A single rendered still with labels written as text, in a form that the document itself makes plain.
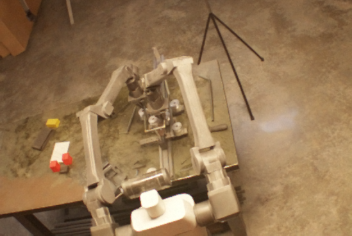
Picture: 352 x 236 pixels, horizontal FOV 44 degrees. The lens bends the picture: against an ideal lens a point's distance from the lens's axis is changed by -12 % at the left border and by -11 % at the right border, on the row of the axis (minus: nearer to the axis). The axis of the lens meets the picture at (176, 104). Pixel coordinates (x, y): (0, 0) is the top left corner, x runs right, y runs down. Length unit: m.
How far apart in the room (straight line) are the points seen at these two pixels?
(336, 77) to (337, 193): 1.10
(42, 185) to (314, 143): 1.88
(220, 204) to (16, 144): 1.74
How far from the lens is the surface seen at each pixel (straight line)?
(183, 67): 1.73
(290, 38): 4.21
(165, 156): 2.38
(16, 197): 2.75
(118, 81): 2.20
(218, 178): 1.64
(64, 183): 2.59
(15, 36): 5.62
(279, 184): 3.21
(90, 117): 1.89
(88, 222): 3.24
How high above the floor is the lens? 2.67
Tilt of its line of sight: 43 degrees down
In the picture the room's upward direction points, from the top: 25 degrees counter-clockwise
